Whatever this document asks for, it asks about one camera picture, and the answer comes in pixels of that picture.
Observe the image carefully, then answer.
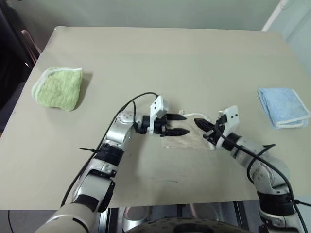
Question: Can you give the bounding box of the dark dotted rounded shape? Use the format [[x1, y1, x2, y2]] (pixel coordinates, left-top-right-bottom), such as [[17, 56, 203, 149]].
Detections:
[[131, 217, 235, 233]]

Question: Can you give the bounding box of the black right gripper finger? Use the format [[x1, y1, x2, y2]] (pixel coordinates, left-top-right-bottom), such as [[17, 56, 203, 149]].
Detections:
[[194, 117, 216, 130], [194, 119, 212, 134]]

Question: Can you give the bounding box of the white wall pipe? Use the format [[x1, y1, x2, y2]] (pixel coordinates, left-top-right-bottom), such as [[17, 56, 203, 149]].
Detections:
[[261, 0, 290, 32]]

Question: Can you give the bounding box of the grey metal table frame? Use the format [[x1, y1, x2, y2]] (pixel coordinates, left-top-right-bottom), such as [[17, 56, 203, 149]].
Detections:
[[106, 200, 259, 233]]

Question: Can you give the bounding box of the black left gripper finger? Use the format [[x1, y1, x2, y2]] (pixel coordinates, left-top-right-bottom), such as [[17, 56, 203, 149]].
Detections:
[[166, 128, 190, 137], [166, 113, 188, 122]]

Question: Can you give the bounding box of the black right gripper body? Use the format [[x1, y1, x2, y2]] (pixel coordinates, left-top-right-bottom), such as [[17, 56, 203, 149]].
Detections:
[[203, 115, 228, 147]]

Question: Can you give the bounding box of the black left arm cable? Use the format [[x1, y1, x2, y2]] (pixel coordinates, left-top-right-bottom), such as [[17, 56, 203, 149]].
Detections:
[[60, 91, 162, 208]]

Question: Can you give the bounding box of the folded green towel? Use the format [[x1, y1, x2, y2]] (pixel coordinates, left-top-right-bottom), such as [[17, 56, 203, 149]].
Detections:
[[31, 67, 84, 113]]

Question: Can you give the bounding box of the dark chair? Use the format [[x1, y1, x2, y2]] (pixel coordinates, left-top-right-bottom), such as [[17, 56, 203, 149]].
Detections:
[[0, 0, 42, 110]]

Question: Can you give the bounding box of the folded blue towel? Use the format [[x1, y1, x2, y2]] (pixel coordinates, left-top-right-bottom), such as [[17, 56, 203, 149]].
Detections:
[[257, 87, 309, 130]]

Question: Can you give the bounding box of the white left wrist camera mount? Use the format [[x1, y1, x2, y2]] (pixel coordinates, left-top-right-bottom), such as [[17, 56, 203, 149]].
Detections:
[[148, 95, 170, 135]]

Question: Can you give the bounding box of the thin black floor cable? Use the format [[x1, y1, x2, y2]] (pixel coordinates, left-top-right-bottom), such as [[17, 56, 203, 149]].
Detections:
[[7, 210, 16, 233]]

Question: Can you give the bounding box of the beige towel with white trim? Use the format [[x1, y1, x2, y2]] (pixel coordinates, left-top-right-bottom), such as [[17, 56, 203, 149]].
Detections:
[[161, 109, 219, 152]]

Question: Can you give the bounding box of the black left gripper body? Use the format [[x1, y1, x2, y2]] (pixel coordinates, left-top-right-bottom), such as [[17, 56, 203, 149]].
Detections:
[[153, 114, 171, 138]]

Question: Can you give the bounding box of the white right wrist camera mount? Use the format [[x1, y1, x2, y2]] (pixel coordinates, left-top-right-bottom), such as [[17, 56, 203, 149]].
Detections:
[[208, 105, 240, 151]]

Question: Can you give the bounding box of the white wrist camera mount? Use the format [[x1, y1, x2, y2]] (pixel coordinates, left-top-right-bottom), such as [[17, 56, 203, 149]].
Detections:
[[208, 105, 240, 151], [148, 95, 170, 135]]

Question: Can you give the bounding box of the pale rounded shape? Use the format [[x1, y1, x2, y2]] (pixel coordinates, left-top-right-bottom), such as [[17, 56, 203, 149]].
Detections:
[[122, 205, 150, 232]]

